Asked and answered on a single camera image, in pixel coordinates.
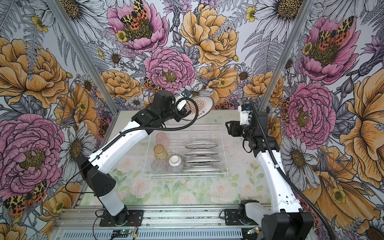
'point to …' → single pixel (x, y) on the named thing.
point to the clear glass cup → (157, 167)
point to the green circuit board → (120, 233)
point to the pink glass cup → (162, 139)
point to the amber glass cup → (160, 153)
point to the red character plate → (201, 145)
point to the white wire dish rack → (194, 151)
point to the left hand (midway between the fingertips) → (182, 108)
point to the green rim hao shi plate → (209, 162)
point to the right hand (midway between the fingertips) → (230, 127)
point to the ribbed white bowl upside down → (175, 164)
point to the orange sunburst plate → (205, 104)
